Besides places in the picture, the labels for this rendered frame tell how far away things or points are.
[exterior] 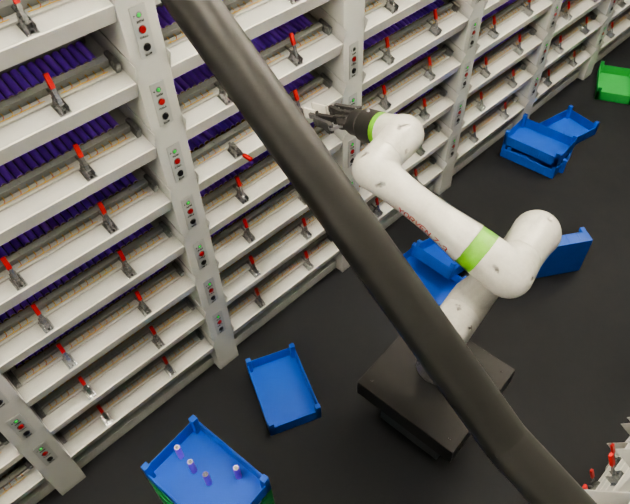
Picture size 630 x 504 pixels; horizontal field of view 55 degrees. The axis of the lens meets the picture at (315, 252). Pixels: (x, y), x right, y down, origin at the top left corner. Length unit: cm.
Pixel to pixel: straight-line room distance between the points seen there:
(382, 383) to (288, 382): 52
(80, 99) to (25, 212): 29
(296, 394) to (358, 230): 210
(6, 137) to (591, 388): 213
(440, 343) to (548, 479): 8
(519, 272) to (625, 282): 148
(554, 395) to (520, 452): 219
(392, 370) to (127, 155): 106
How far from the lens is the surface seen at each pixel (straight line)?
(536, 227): 161
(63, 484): 237
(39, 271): 169
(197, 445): 189
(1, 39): 139
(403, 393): 199
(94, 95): 151
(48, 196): 158
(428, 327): 30
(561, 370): 258
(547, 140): 343
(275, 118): 30
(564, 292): 282
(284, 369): 244
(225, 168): 183
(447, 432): 195
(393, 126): 158
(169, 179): 171
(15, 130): 147
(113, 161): 161
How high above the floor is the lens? 210
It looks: 49 degrees down
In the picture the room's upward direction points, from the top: 3 degrees counter-clockwise
